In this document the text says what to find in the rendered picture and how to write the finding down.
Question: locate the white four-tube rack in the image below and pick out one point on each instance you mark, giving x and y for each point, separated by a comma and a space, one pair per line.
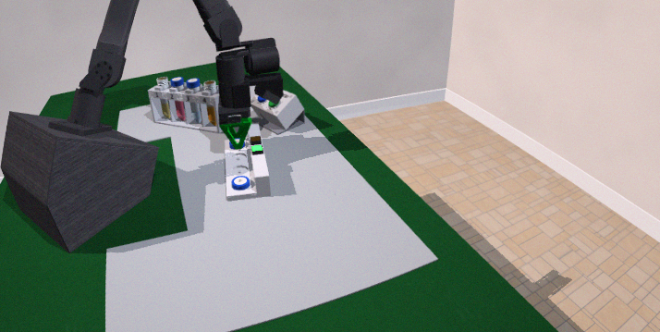
186, 96

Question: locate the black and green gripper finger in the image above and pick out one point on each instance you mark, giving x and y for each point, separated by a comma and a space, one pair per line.
236, 134
245, 124

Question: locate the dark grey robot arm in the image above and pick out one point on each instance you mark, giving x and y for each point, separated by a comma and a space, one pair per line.
224, 28

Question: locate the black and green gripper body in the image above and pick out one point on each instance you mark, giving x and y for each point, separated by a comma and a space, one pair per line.
226, 105

